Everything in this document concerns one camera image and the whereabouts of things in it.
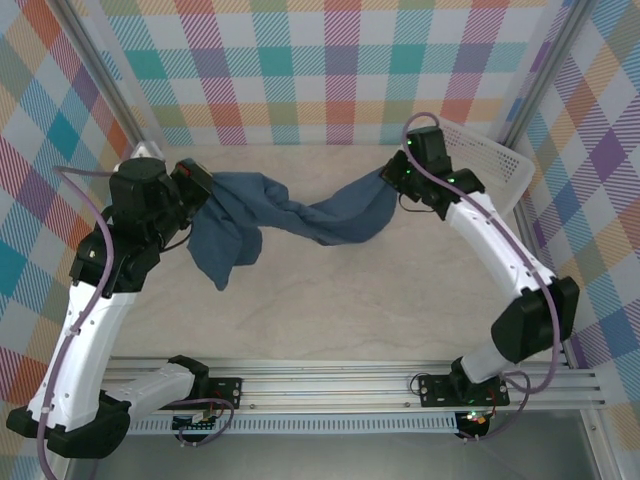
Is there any blue t-shirt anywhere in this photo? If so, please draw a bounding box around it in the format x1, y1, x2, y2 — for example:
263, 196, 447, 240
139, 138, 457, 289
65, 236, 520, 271
187, 167, 401, 292

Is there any white perforated plastic basket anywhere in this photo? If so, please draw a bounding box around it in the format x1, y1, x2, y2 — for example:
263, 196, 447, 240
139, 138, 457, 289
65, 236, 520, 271
439, 117, 535, 216

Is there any grey metal shelf plate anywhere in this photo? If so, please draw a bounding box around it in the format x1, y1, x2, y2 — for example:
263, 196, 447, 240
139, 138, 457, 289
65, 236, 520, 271
64, 432, 599, 480

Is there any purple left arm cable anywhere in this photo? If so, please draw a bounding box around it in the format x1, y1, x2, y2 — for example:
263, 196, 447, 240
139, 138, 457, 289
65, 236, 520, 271
37, 164, 236, 480

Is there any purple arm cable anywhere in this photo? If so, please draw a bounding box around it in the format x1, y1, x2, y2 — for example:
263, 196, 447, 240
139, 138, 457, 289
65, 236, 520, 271
37, 164, 236, 480
402, 112, 564, 444

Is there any aluminium upright post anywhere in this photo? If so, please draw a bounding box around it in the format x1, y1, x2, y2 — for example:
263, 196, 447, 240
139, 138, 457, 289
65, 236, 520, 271
498, 0, 596, 151
52, 0, 154, 151

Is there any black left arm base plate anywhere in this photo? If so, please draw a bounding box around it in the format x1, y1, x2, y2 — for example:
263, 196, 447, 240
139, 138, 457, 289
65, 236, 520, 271
207, 377, 245, 411

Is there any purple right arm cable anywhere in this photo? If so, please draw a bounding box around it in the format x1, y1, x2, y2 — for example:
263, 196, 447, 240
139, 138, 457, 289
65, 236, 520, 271
402, 112, 564, 444

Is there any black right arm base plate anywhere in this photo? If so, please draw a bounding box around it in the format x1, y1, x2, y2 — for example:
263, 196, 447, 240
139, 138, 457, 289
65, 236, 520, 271
418, 374, 511, 407

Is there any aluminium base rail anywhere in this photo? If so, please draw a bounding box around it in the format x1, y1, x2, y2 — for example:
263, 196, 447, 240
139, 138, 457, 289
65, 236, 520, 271
107, 355, 609, 412

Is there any white slotted cable duct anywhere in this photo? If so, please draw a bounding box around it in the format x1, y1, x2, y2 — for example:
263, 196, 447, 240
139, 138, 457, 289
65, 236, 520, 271
127, 413, 459, 435

